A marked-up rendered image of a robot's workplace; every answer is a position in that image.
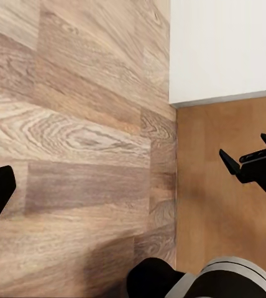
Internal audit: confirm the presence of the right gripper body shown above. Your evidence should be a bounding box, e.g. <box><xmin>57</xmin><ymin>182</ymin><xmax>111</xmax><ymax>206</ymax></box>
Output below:
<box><xmin>238</xmin><ymin>159</ymin><xmax>266</xmax><ymax>188</ymax></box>

